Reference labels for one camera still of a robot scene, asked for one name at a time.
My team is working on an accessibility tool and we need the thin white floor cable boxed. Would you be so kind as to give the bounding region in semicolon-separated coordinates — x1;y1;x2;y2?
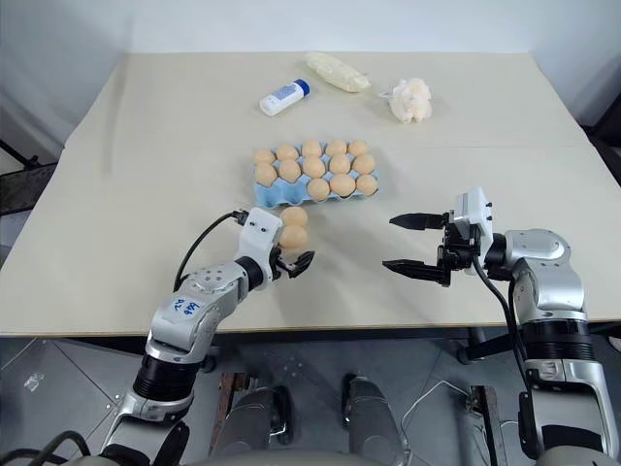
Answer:
401;380;489;441

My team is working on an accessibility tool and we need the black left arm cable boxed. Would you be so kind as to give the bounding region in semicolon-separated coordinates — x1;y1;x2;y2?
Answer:
173;208;249;292

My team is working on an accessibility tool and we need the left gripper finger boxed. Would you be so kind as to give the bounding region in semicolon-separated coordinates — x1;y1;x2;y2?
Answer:
289;250;316;281

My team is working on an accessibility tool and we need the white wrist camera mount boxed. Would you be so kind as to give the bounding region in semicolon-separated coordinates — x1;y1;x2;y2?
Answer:
236;207;285;293
450;186;497;278

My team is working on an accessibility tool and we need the white bottle with blue label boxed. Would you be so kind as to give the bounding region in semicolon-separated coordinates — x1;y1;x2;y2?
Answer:
259;79;311;117

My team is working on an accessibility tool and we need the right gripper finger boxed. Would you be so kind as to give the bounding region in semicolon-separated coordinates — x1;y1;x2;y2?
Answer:
381;258;441;283
388;212;446;232

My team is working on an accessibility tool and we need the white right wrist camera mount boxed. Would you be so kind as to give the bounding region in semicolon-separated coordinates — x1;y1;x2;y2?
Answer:
450;186;497;278

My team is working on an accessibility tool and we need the clear bag of white grains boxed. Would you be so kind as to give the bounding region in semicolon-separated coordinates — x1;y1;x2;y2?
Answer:
304;51;373;94

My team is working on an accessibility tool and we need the thick black floor cable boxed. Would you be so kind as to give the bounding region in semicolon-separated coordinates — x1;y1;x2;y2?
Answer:
0;429;104;466

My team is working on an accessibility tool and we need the dark rounded robot leg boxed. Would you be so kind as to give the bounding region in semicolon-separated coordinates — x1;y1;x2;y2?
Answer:
342;372;414;460
226;385;295;460

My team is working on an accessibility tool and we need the clear bag of pale lumps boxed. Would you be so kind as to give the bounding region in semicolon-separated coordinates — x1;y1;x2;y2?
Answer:
379;77;435;125

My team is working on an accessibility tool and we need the dark equipment beside table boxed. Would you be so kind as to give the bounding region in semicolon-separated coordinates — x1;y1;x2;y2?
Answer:
580;94;621;195

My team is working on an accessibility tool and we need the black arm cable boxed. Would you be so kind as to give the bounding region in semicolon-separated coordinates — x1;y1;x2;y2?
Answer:
173;208;249;292
471;254;539;460

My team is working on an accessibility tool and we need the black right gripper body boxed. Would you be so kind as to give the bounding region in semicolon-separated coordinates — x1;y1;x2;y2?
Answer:
435;211;486;288

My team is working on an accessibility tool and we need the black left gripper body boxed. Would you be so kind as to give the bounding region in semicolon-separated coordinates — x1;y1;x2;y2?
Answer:
267;245;300;283

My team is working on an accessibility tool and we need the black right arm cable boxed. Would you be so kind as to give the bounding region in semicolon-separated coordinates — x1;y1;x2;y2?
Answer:
471;254;539;460

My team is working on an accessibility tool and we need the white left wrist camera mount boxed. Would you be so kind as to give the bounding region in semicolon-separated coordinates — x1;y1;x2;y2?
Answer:
236;207;285;293

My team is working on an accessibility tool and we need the blue egg carton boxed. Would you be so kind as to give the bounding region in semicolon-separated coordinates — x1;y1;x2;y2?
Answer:
253;145;382;209

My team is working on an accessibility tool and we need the black table foot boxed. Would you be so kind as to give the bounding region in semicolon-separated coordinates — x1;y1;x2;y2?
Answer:
457;327;516;366

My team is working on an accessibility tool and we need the rusty metal bar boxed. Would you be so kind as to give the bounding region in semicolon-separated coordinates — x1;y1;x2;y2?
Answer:
469;384;504;466
216;371;245;441

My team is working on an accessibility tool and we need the black metal stand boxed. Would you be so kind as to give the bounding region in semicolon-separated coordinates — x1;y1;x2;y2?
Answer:
0;138;60;217

